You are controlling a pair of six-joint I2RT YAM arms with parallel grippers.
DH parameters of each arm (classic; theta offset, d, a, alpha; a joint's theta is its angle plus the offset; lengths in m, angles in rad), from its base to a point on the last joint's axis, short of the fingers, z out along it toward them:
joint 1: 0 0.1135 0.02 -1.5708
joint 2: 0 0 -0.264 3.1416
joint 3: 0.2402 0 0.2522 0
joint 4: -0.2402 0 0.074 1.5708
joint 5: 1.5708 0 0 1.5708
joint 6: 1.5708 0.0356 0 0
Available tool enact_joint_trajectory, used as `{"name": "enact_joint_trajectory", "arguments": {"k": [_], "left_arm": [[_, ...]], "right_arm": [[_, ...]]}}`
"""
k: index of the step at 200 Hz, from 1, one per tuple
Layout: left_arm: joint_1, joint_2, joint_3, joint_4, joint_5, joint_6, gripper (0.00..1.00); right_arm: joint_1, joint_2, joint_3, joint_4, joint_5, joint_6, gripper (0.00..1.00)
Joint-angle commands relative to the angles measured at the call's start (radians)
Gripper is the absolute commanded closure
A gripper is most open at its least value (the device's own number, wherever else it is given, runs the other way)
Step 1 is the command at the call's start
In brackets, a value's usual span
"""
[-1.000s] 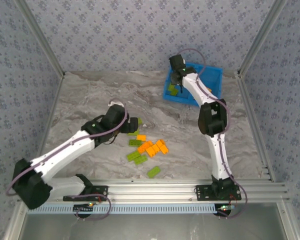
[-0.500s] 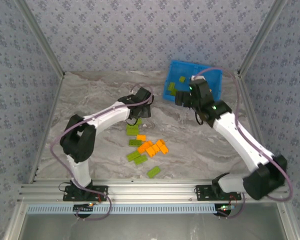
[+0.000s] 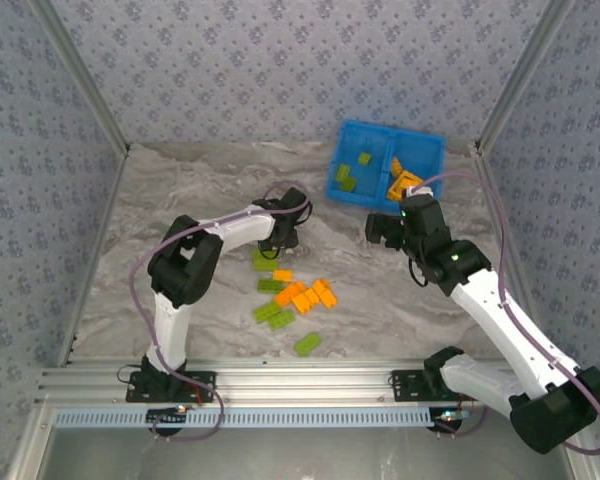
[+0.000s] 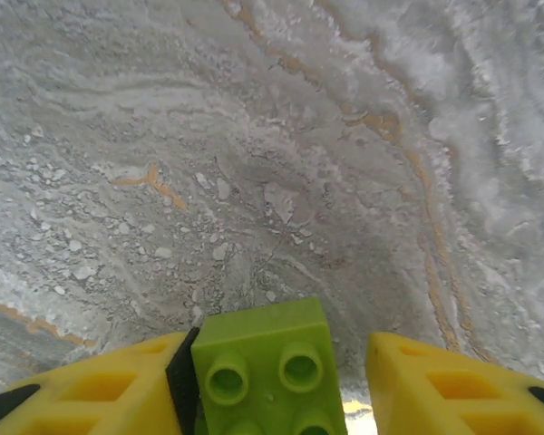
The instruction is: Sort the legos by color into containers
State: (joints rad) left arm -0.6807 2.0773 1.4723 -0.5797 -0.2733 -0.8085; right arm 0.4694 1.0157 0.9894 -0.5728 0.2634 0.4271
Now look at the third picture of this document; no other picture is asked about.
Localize long orange lego brick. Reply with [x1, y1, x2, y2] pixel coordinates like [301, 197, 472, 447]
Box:
[274, 281, 309, 307]

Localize blue two-compartment plastic bin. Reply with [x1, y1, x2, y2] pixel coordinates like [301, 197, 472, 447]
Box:
[324, 119, 447, 217]

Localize grey metal lower panel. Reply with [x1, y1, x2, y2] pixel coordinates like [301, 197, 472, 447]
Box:
[9, 405, 600, 480]

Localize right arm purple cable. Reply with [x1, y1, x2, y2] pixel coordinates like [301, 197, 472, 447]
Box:
[412, 170, 600, 456]

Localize aluminium table side rail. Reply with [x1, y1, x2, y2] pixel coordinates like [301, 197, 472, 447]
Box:
[57, 149, 131, 366]
[472, 147, 554, 364]

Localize aluminium mounting rail beam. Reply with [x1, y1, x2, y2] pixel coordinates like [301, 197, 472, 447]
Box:
[34, 357, 579, 406]

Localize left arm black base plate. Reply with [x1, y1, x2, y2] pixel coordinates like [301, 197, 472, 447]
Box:
[125, 370, 217, 404]

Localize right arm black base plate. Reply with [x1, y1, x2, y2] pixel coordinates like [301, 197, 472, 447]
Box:
[389, 368, 476, 404]

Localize white slotted cable duct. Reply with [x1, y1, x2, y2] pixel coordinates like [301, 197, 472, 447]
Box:
[53, 407, 431, 430]

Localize aluminium frame post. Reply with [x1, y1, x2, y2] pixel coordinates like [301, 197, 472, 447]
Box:
[473, 0, 579, 152]
[27, 0, 131, 157]

